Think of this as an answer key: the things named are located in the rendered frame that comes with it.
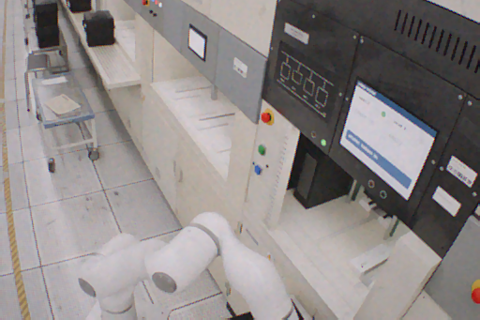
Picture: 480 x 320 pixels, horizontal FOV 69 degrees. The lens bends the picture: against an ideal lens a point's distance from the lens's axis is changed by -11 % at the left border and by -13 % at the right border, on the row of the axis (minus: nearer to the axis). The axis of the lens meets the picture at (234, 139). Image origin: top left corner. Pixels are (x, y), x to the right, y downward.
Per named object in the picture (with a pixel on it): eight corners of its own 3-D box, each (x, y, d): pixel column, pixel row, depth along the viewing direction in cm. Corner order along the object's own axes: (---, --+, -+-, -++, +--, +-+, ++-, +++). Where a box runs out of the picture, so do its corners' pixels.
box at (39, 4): (34, 20, 413) (33, -2, 399) (57, 17, 426) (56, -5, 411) (35, 27, 392) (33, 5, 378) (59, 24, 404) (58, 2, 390)
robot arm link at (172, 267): (123, 272, 120) (88, 305, 107) (100, 242, 118) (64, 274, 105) (232, 255, 88) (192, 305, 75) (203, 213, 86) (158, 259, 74)
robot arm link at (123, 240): (91, 300, 118) (79, 255, 105) (126, 266, 132) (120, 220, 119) (118, 320, 114) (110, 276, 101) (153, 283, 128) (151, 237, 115)
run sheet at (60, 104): (40, 102, 312) (40, 100, 311) (64, 93, 328) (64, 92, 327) (58, 116, 297) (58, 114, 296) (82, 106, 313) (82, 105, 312)
